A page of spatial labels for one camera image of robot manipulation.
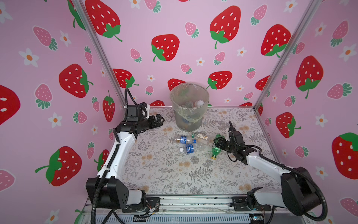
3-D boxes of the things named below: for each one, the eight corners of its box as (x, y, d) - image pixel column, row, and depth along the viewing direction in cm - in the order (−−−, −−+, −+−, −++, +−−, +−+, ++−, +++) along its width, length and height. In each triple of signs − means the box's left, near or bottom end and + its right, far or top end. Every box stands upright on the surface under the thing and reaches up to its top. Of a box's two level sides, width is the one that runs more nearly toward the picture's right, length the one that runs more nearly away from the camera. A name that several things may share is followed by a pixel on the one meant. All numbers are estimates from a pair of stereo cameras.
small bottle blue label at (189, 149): (179, 154, 95) (179, 150, 90) (180, 147, 98) (179, 143, 93) (196, 154, 95) (196, 150, 90) (195, 147, 98) (196, 143, 93)
